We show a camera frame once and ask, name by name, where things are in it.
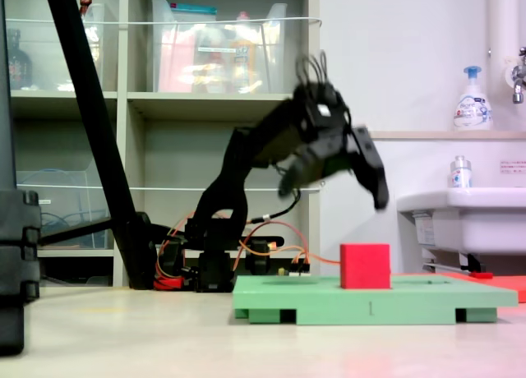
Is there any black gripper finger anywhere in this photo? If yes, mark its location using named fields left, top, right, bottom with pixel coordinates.
left=348, top=125, right=390, bottom=210
left=278, top=145, right=325, bottom=198

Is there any red square block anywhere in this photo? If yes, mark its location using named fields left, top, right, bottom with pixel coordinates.
left=339, top=242, right=391, bottom=291

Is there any flat orange block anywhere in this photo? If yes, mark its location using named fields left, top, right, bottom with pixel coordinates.
left=390, top=271, right=526, bottom=304

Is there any white sink sticker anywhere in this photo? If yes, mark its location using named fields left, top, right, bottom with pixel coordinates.
left=413, top=212, right=436, bottom=247

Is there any small clear sanitizer bottle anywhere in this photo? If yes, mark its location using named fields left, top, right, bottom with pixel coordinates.
left=449, top=154, right=473, bottom=189

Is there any black table clamp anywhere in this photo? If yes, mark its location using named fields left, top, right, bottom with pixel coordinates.
left=245, top=237, right=284, bottom=277

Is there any small circuit board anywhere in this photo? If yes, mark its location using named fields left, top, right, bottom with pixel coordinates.
left=277, top=260, right=311, bottom=278

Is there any orange bottle pink cap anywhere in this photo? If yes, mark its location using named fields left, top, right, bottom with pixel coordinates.
left=229, top=11, right=258, bottom=94

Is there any beige shelf unit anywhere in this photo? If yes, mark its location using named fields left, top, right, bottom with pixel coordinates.
left=0, top=0, right=321, bottom=288

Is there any white blue soap pump bottle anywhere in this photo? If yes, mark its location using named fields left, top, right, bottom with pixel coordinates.
left=453, top=65, right=494, bottom=131

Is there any white sink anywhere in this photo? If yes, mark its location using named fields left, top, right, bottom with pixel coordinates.
left=396, top=187, right=526, bottom=256

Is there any green shape sorting board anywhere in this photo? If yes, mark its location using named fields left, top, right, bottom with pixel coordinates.
left=232, top=274, right=519, bottom=325

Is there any white notice red text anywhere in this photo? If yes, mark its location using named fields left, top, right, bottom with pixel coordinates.
left=499, top=159, right=526, bottom=176

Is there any large clear storage bin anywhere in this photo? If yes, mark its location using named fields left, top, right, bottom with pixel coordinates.
left=150, top=0, right=288, bottom=95

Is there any pink packet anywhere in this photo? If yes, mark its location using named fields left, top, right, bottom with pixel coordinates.
left=158, top=28, right=196, bottom=92

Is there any metal faucet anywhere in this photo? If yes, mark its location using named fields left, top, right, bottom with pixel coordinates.
left=504, top=47, right=526, bottom=104

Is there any teal topped plastic pouch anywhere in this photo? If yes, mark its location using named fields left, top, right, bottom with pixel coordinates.
left=170, top=2, right=218, bottom=22

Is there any narrow clear storage bin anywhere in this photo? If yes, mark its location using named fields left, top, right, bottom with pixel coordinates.
left=57, top=2, right=119, bottom=92

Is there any dark glass bottle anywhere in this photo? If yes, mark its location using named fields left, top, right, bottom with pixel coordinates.
left=6, top=28, right=34, bottom=91

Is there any black cable bundle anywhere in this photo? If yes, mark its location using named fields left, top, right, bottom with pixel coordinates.
left=296, top=50, right=330, bottom=85

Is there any black cable white band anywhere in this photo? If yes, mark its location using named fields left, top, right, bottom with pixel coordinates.
left=248, top=188, right=303, bottom=225

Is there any long orange cable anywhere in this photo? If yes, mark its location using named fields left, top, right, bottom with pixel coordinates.
left=232, top=220, right=342, bottom=277

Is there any black sink bracket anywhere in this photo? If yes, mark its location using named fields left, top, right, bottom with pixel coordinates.
left=459, top=252, right=482, bottom=273

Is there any clear bin with blue cables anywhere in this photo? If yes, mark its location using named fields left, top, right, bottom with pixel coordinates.
left=16, top=170, right=114, bottom=250

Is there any dark grey upright post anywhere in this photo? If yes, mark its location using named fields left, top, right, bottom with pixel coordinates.
left=0, top=0, right=18, bottom=190

